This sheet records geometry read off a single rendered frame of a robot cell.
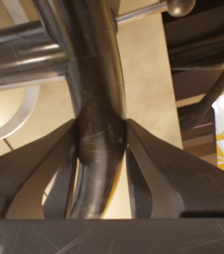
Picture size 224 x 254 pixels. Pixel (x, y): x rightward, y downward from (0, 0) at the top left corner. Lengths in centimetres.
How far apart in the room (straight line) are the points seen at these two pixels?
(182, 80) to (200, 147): 46
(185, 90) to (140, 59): 81
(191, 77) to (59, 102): 83
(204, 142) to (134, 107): 103
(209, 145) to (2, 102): 126
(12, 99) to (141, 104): 20
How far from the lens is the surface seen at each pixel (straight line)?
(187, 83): 112
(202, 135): 134
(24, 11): 23
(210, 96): 55
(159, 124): 40
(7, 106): 26
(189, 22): 114
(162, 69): 35
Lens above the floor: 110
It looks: 9 degrees up
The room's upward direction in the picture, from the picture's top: 105 degrees counter-clockwise
